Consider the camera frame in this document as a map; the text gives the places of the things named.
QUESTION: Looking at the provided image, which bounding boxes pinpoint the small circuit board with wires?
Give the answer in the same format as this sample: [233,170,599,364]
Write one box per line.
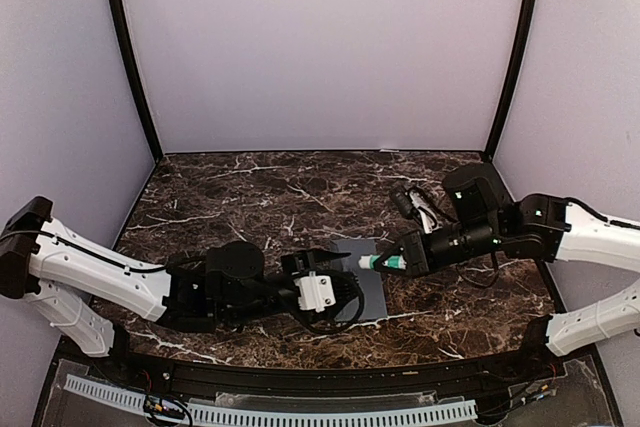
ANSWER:
[142,395,187,422]

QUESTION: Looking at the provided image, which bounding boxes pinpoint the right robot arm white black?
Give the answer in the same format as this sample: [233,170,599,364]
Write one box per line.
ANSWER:
[359,164,639,381]

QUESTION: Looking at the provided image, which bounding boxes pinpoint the black right corner frame post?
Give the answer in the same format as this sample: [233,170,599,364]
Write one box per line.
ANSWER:
[483,0,536,162]

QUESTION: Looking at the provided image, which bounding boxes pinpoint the grey slotted cable duct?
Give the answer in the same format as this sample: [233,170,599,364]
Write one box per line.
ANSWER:
[64,374,478,426]

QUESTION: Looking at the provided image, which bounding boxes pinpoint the green white glue stick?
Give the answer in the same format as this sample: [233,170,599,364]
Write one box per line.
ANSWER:
[358,255,406,270]

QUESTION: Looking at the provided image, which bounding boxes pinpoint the black corner frame post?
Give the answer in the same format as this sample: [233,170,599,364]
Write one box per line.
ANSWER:
[483,0,536,162]
[108,0,164,163]

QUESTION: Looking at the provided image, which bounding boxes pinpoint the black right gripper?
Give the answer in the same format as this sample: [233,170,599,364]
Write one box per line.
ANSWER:
[374,216,503,278]

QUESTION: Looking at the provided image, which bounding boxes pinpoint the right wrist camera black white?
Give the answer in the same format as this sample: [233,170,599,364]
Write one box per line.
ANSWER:
[389,185,444,234]

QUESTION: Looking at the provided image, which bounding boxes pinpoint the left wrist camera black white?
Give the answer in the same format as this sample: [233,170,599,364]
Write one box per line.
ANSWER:
[293,270,365,335]

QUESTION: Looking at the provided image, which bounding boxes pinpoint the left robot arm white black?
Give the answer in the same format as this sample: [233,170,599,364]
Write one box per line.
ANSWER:
[1,196,364,383]

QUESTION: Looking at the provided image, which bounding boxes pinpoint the black left corner frame post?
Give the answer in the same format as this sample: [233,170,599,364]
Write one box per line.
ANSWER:
[108,0,164,163]

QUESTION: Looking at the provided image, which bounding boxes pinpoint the black front table rail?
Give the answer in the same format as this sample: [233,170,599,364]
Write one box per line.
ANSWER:
[99,326,553,397]

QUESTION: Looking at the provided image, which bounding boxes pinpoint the grey-blue paper envelope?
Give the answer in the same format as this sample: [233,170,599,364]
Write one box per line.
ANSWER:
[330,239,387,322]

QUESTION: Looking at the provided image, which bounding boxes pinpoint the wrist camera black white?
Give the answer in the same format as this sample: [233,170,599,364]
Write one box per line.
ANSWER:
[389,185,444,234]
[293,270,365,335]

